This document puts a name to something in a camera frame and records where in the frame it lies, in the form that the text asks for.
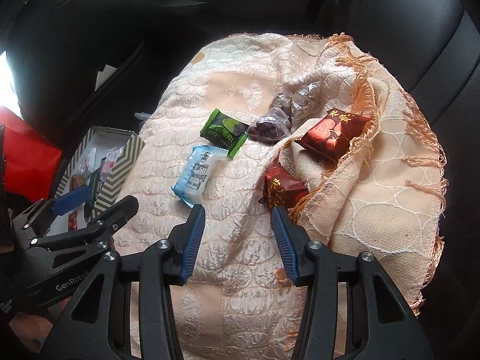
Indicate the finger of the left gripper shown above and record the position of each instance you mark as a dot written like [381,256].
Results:
[37,244]
[43,213]

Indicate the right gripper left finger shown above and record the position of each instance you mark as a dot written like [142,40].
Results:
[95,323]

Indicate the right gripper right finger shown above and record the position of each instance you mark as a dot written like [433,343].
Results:
[350,299]

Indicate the red Golden Crown snack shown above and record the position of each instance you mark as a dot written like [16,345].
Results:
[72,221]

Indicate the light blue snack packet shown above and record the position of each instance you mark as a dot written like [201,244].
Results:
[194,177]

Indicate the green black snack packet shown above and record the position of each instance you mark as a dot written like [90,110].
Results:
[225,132]

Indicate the dark green snack packet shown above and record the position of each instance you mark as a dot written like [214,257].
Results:
[95,185]

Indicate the person left hand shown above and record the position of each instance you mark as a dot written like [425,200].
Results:
[32,330]

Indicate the brown cookie clear packet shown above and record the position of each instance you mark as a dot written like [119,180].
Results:
[77,181]

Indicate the red bag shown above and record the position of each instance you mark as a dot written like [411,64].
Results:
[32,161]

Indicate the pink white snack packet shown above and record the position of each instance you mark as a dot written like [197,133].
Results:
[87,164]

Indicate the strawberry white snack packet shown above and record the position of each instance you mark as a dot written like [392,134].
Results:
[111,158]

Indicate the striped white cardboard box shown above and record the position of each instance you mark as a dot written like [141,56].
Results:
[103,139]

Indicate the grey plastic bag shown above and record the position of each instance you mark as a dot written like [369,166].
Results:
[142,116]

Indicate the red candy lower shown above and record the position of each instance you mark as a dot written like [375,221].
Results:
[281,188]

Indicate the red candy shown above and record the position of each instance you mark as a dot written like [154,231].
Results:
[331,136]
[281,188]

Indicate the white paper in pocket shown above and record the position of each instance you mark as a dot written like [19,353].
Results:
[104,75]

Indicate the black front car seat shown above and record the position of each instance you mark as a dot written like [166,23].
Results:
[56,48]

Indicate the black car seat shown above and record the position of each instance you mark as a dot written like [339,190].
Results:
[432,48]
[56,48]

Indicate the red candy upper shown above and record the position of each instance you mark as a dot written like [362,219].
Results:
[331,136]

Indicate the peach embroidered cloth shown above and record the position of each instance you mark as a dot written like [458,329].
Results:
[385,195]

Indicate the clear wrapped dark candy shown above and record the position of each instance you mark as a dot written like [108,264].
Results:
[270,128]

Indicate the clear wrapped candy right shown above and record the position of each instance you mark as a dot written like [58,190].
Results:
[304,100]

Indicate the clear wrapped candy left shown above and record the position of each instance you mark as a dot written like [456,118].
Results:
[283,101]

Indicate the black rear car seat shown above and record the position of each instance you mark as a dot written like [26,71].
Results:
[432,48]

